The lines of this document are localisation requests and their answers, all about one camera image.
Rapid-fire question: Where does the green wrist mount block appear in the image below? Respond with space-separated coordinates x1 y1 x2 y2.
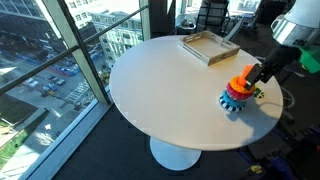
298 45 320 75

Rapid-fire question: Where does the black office chair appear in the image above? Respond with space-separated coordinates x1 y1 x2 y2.
194 0 232 35

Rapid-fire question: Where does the white table pedestal base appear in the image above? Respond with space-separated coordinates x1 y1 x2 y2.
148 136 203 172

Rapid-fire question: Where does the dark equipment pile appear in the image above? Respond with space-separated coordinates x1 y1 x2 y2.
238 124 320 180

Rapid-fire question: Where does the blue toy ring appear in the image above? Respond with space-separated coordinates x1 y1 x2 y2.
218 90 248 110

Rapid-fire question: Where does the green toy ring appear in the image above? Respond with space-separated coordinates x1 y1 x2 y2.
253 86 265 97

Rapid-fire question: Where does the wooden tray with slotted sides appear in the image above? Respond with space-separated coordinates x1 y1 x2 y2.
177 30 242 67

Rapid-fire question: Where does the horizontal window rail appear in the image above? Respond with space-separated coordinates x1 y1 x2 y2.
0 5 150 95

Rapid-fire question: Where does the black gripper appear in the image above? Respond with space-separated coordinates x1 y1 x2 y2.
244 44 303 91

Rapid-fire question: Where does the large black white striped ring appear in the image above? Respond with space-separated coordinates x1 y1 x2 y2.
218 98 248 113

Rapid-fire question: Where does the grey window post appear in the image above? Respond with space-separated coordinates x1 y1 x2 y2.
42 0 112 105

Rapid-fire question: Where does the red toy ring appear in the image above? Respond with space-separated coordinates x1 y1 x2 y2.
226 83 256 102

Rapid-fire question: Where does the orange toy ring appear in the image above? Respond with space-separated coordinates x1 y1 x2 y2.
228 75 257 95

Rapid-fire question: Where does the white floor cable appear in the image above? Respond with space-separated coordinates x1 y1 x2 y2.
256 85 298 112

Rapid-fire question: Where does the orange stacking toy post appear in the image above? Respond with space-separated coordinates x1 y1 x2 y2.
237 64 257 88

